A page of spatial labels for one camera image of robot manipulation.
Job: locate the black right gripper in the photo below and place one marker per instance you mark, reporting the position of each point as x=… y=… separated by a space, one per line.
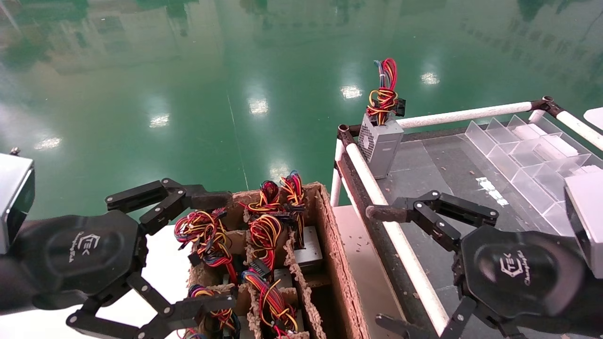
x=518 y=273

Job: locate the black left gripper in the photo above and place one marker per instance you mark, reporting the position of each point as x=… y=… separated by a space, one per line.
x=80 y=254

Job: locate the white sticker strip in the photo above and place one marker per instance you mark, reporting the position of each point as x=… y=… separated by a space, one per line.
x=492 y=190

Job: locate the brown cardboard divider box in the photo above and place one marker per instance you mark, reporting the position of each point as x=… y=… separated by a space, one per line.
x=339 y=263

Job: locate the clear acrylic divided tray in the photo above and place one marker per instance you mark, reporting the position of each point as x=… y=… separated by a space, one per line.
x=499 y=146

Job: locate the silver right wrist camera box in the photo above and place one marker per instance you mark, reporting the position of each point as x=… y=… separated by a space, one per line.
x=586 y=212

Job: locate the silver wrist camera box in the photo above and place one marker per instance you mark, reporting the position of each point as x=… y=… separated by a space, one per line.
x=586 y=212
x=14 y=197

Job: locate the white pipe table frame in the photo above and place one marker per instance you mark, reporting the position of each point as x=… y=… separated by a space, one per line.
x=466 y=114

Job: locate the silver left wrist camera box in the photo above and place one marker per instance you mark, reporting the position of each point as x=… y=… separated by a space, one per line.
x=14 y=197

